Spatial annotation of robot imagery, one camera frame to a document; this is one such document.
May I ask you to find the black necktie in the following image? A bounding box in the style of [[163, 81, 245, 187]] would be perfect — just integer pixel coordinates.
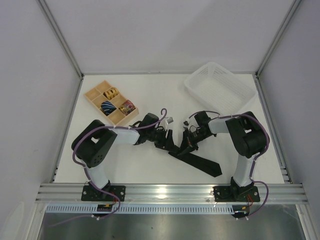
[[168, 151, 223, 178]]

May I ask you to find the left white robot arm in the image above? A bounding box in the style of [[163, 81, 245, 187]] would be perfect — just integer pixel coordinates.
[[71, 109, 177, 192]]

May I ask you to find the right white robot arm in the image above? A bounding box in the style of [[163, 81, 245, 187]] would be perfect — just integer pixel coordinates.
[[177, 110, 270, 202]]

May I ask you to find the colourful dotted rolled tie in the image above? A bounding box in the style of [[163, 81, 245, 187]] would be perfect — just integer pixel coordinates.
[[118, 100, 136, 116]]

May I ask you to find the white plastic basket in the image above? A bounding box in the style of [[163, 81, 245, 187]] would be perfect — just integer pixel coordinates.
[[184, 62, 258, 115]]

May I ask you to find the wooden compartment box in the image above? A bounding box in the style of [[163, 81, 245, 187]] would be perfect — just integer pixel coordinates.
[[84, 80, 139, 127]]

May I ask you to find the blue striped rolled tie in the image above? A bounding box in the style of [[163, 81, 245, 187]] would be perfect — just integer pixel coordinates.
[[100, 101, 117, 116]]

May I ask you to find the yellow patterned rolled tie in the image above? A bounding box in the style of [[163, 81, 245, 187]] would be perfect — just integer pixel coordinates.
[[103, 87, 120, 100]]

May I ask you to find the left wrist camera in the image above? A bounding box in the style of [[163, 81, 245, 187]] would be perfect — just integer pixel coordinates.
[[164, 116, 174, 129]]

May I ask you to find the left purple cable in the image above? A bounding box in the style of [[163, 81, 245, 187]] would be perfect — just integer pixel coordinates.
[[47, 107, 168, 227]]

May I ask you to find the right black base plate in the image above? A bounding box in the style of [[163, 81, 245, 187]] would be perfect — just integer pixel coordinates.
[[213, 185, 261, 203]]

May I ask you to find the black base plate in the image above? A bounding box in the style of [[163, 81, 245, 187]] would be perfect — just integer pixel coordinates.
[[81, 184, 127, 202], [213, 185, 261, 203]]

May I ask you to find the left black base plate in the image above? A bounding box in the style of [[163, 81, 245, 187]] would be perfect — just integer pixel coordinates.
[[81, 184, 127, 202]]

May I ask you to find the aluminium mounting rail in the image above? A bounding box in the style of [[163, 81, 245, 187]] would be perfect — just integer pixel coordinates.
[[35, 183, 309, 205]]

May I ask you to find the white slotted cable duct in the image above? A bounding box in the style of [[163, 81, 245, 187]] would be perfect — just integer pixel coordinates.
[[46, 204, 238, 215]]

